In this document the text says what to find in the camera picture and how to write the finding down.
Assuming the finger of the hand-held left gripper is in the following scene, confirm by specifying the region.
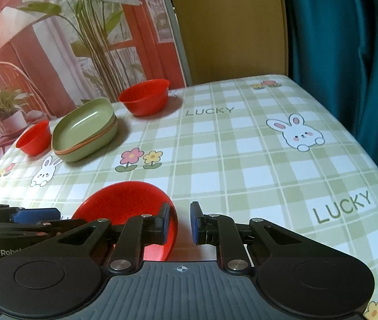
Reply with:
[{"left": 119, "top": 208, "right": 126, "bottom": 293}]
[
  {"left": 0, "top": 219, "right": 87, "bottom": 241},
  {"left": 0, "top": 203, "right": 61, "bottom": 225}
]

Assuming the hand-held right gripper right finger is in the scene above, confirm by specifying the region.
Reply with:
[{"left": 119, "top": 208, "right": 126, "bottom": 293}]
[{"left": 190, "top": 201, "right": 305, "bottom": 277}]

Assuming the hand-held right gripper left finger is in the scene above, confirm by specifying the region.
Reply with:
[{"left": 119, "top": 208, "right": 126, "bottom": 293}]
[{"left": 57, "top": 203, "right": 172, "bottom": 274}]

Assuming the red plastic bowl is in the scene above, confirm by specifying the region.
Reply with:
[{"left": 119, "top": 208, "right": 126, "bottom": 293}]
[
  {"left": 71, "top": 181, "right": 179, "bottom": 262},
  {"left": 118, "top": 79, "right": 171, "bottom": 117},
  {"left": 16, "top": 120, "right": 51, "bottom": 157}
]

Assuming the green checkered bunny tablecloth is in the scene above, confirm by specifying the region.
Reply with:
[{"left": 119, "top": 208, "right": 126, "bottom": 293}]
[{"left": 0, "top": 75, "right": 378, "bottom": 320}]

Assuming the grey metal strip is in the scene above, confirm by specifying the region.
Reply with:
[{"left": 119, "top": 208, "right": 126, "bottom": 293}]
[{"left": 156, "top": 0, "right": 193, "bottom": 86}]

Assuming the wooden panel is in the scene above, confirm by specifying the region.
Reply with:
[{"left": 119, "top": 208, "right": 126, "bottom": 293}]
[{"left": 167, "top": 0, "right": 293, "bottom": 88}]

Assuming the teal curtain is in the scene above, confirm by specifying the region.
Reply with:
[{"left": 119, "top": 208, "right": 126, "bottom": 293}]
[{"left": 277, "top": 0, "right": 378, "bottom": 208}]

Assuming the printed wall cloth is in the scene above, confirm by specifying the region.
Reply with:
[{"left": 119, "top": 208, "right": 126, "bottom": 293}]
[{"left": 0, "top": 0, "right": 188, "bottom": 178}]

